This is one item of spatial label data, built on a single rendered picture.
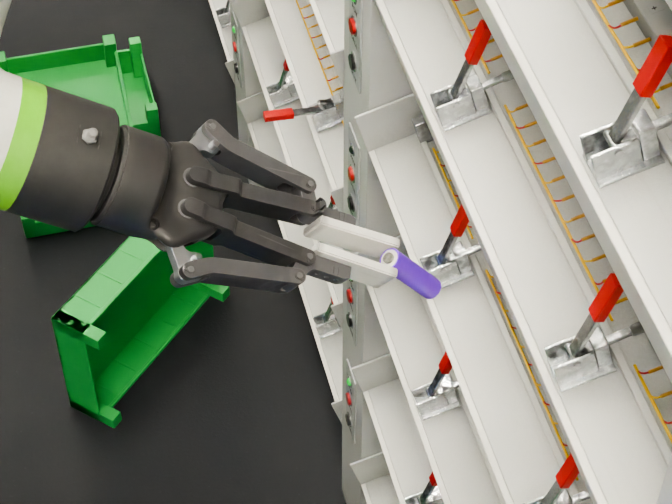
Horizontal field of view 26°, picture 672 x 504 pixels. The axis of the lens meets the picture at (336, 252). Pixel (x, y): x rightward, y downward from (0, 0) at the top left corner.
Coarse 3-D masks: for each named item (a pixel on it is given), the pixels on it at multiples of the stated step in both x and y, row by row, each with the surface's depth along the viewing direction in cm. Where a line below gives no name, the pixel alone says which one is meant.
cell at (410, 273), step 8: (392, 248) 112; (384, 256) 112; (392, 256) 112; (400, 256) 112; (392, 264) 112; (400, 264) 112; (408, 264) 112; (416, 264) 114; (400, 272) 112; (408, 272) 113; (416, 272) 113; (424, 272) 114; (400, 280) 114; (408, 280) 113; (416, 280) 114; (424, 280) 114; (432, 280) 115; (416, 288) 114; (424, 288) 115; (432, 288) 115; (440, 288) 116; (424, 296) 116; (432, 296) 116
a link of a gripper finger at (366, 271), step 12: (324, 252) 109; (336, 252) 109; (348, 252) 110; (348, 264) 110; (360, 264) 110; (372, 264) 110; (384, 264) 111; (360, 276) 112; (372, 276) 111; (384, 276) 111; (396, 276) 111
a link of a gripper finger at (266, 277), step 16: (192, 272) 103; (208, 272) 104; (224, 272) 104; (240, 272) 105; (256, 272) 106; (272, 272) 106; (288, 272) 107; (304, 272) 107; (256, 288) 108; (272, 288) 108
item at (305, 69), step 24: (288, 0) 188; (288, 24) 186; (312, 24) 184; (288, 48) 183; (312, 48) 182; (312, 72) 179; (312, 96) 176; (312, 120) 174; (336, 144) 170; (336, 168) 168; (336, 192) 159
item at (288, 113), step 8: (320, 104) 171; (264, 112) 170; (272, 112) 170; (280, 112) 170; (288, 112) 171; (296, 112) 171; (304, 112) 171; (312, 112) 171; (264, 120) 170; (272, 120) 170
